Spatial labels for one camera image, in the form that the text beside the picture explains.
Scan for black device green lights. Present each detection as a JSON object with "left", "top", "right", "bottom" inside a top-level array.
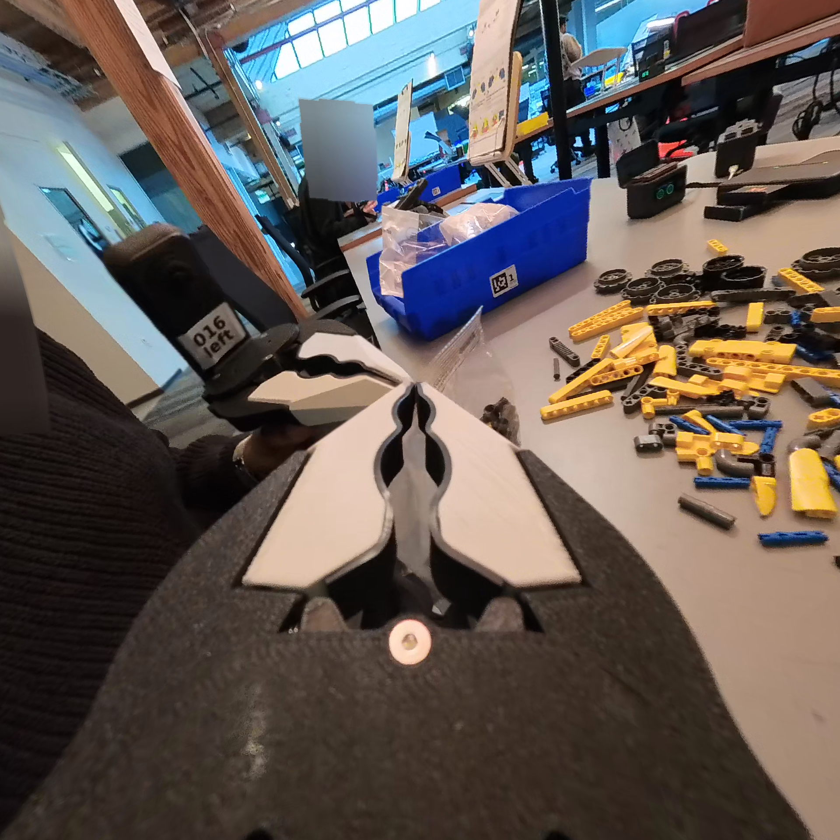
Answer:
[{"left": 616, "top": 140, "right": 689, "bottom": 219}]

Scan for blue plastic bin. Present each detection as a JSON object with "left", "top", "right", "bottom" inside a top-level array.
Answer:
[
  {"left": 375, "top": 165, "right": 462, "bottom": 211},
  {"left": 365, "top": 177, "right": 593, "bottom": 342}
]

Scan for black metal pole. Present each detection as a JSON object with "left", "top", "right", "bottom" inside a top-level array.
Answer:
[{"left": 538, "top": 0, "right": 573, "bottom": 179}]

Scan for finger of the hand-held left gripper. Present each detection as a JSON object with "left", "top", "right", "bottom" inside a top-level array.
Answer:
[
  {"left": 295, "top": 331, "right": 412, "bottom": 386},
  {"left": 248, "top": 371, "right": 401, "bottom": 429}
]

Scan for white paper notice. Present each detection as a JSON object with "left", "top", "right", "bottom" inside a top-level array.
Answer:
[{"left": 115, "top": 0, "right": 182, "bottom": 88}]

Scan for black office chair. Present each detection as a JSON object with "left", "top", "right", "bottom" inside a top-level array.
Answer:
[{"left": 256, "top": 213, "right": 368, "bottom": 329}]

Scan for upright instruction booklet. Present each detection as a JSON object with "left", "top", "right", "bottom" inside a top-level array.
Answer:
[
  {"left": 392, "top": 80, "right": 416, "bottom": 181},
  {"left": 468, "top": 0, "right": 524, "bottom": 166}
]

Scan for long wooden desk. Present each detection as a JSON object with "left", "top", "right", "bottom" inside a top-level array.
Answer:
[{"left": 564, "top": 13, "right": 840, "bottom": 178}]

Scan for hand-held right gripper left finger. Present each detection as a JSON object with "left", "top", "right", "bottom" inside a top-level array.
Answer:
[{"left": 241, "top": 382, "right": 421, "bottom": 588}]

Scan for cluster of black grey wheels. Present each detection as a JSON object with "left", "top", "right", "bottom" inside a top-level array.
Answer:
[{"left": 594, "top": 246, "right": 840, "bottom": 306}]

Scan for small black device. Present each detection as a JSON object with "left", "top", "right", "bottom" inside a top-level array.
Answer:
[{"left": 714, "top": 120, "right": 767, "bottom": 179}]

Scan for clear plastic parts bag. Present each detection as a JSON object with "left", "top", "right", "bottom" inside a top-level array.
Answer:
[{"left": 387, "top": 307, "right": 522, "bottom": 595}]

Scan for wooden support post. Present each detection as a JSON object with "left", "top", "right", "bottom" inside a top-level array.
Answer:
[{"left": 62, "top": 0, "right": 309, "bottom": 320}]

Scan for person's left hand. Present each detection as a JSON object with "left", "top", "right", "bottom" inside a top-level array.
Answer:
[{"left": 233, "top": 423, "right": 322, "bottom": 480}]

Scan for person's left forearm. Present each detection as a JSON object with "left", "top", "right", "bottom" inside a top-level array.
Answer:
[{"left": 0, "top": 328, "right": 263, "bottom": 821}]

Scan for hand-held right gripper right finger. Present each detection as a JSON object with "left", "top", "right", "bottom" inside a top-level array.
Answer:
[{"left": 417, "top": 382, "right": 584, "bottom": 589}]

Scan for crumpled clear plastic bag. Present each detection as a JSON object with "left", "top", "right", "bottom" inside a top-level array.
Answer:
[
  {"left": 379, "top": 206, "right": 454, "bottom": 298},
  {"left": 438, "top": 202, "right": 521, "bottom": 247}
]

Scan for pile of yellow building pieces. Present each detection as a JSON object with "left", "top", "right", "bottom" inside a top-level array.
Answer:
[{"left": 539, "top": 239, "right": 840, "bottom": 546}]

